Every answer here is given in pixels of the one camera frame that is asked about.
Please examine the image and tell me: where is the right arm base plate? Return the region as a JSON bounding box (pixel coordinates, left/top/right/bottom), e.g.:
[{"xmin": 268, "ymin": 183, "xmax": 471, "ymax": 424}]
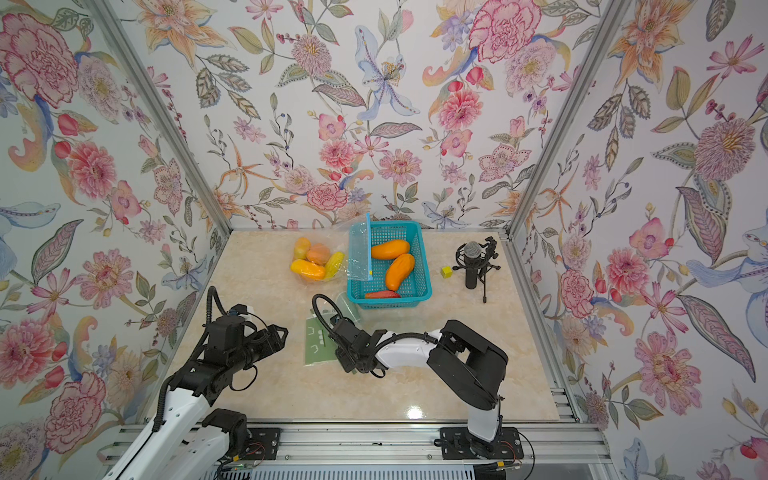
[{"xmin": 434, "ymin": 427, "xmax": 525, "ymax": 461}]

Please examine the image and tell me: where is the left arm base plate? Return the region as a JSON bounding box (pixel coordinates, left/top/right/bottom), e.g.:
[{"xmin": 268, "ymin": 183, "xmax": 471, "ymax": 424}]
[{"xmin": 194, "ymin": 427, "xmax": 282, "ymax": 462}]

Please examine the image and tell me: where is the red mango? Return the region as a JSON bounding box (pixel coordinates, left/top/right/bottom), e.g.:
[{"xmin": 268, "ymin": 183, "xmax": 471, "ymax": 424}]
[{"xmin": 364, "ymin": 290, "xmax": 400, "ymax": 300}]

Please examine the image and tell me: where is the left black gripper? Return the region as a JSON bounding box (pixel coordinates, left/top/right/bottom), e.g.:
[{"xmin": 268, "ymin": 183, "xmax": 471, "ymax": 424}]
[{"xmin": 229, "ymin": 321, "xmax": 291, "ymax": 374}]

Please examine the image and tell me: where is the small yellow-orange mango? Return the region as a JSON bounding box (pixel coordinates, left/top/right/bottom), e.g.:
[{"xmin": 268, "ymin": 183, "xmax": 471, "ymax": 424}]
[{"xmin": 293, "ymin": 237, "xmax": 312, "ymax": 260}]

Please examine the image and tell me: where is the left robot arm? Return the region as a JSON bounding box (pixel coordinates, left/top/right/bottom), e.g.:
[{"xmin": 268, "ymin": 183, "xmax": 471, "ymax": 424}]
[{"xmin": 105, "ymin": 286, "xmax": 289, "ymax": 479}]

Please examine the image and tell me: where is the aluminium front rail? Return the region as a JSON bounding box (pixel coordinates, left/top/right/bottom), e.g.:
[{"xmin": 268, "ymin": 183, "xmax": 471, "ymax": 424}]
[{"xmin": 95, "ymin": 422, "xmax": 613, "ymax": 468}]

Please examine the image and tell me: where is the clear green-zip bag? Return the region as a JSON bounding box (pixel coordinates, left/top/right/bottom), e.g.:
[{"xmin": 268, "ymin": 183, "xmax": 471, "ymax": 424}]
[{"xmin": 304, "ymin": 292, "xmax": 362, "ymax": 367}]

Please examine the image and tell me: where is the teal plastic basket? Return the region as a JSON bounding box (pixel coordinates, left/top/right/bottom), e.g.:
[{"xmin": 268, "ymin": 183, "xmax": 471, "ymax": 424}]
[{"xmin": 347, "ymin": 219, "xmax": 432, "ymax": 309}]

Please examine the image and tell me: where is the large orange mango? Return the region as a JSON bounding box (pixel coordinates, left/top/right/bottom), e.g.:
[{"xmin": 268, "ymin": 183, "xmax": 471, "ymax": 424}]
[{"xmin": 306, "ymin": 243, "xmax": 332, "ymax": 266}]

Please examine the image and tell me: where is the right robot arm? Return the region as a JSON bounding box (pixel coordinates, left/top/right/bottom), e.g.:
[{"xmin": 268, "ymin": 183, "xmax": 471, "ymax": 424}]
[{"xmin": 311, "ymin": 294, "xmax": 509, "ymax": 458}]

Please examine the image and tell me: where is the black microphone on stand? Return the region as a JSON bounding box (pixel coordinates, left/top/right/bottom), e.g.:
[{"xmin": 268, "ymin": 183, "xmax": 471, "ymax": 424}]
[{"xmin": 452, "ymin": 236, "xmax": 501, "ymax": 304}]

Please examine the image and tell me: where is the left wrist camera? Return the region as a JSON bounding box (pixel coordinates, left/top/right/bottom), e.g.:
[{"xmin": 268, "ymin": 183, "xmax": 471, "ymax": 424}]
[{"xmin": 227, "ymin": 304, "xmax": 249, "ymax": 318}]

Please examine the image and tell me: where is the clear blue-zip bag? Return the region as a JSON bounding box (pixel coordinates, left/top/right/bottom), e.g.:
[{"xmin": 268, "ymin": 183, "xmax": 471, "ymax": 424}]
[{"xmin": 289, "ymin": 213, "xmax": 373, "ymax": 282}]

